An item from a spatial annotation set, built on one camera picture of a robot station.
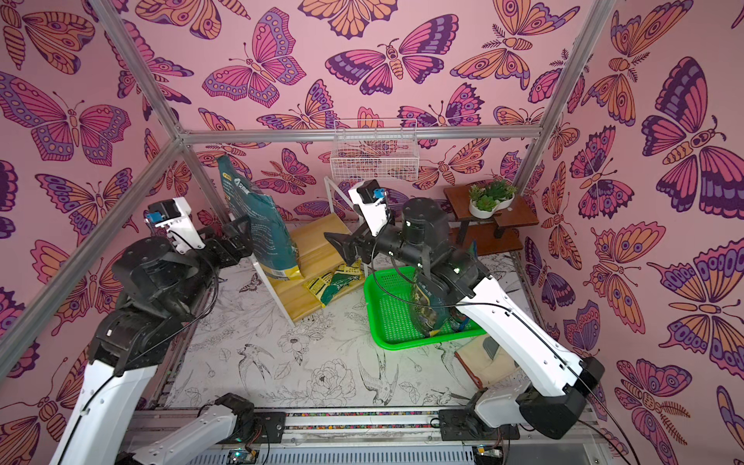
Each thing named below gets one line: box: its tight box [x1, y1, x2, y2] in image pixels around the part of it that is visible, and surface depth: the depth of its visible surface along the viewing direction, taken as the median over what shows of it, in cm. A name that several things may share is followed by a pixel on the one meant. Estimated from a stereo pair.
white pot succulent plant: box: [468, 179, 518, 219], surface depth 89 cm
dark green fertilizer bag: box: [217, 155, 303, 281], surface depth 65 cm
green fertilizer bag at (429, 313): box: [410, 278, 452, 338], surface depth 80 cm
